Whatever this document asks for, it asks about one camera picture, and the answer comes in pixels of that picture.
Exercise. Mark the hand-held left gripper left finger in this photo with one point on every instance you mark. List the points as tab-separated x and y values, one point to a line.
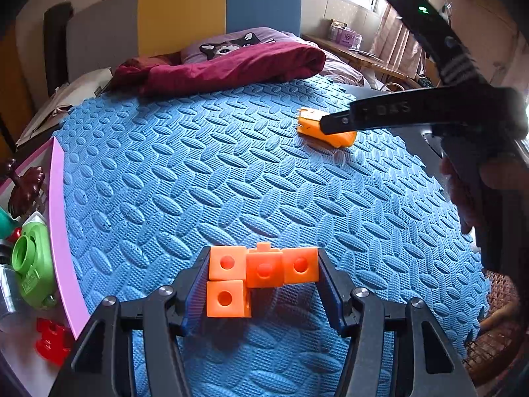
194	302

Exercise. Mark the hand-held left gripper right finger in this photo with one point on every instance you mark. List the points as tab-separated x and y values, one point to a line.
330	297

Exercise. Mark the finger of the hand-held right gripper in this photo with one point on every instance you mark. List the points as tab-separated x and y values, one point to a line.
384	109

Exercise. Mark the orange toy blocks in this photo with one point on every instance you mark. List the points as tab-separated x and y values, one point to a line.
225	297

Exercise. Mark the yellow orange plastic toy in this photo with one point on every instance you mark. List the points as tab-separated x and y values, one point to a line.
310	128

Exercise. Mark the red puzzle piece toy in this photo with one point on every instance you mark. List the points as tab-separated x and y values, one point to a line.
51	335

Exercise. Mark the pink cardboard box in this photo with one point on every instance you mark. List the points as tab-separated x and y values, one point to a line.
62	235

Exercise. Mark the light green plastic toy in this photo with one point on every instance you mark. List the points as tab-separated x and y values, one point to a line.
33	264

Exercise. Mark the clear jar black lid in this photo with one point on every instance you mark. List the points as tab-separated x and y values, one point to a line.
8	293

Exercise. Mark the glossy red toy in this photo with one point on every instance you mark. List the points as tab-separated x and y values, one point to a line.
16	233

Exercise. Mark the dark brown toy figure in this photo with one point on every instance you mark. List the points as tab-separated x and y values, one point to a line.
24	190

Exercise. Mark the dark green plastic toy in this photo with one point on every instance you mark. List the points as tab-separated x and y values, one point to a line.
5	223

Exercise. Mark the person's right hand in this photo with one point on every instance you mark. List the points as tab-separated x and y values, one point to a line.
456	194

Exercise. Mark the wooden shelf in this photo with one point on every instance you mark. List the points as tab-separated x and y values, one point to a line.
372	62

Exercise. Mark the mauve bed sheet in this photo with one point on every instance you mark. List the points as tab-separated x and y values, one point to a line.
339	70

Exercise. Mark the beige curtain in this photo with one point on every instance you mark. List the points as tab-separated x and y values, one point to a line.
396	41

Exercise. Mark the purple box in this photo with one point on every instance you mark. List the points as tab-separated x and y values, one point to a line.
345	33

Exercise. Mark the blue foam mat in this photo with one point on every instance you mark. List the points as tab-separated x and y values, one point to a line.
248	173

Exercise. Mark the purple animal print pillow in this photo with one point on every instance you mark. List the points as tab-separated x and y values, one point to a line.
264	37

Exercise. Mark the maroon blanket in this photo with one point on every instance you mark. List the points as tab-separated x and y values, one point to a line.
248	66

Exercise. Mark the wicker chair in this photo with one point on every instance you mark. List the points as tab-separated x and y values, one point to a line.
496	339

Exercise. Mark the grey yellow blue headboard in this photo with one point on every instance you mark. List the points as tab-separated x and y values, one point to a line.
182	12

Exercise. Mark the maroon pillow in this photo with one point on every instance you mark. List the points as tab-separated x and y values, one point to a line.
144	64

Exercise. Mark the wooden wardrobe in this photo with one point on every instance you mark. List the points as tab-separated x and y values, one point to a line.
16	91

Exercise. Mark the black rolled mat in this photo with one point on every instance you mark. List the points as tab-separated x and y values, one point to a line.
56	41

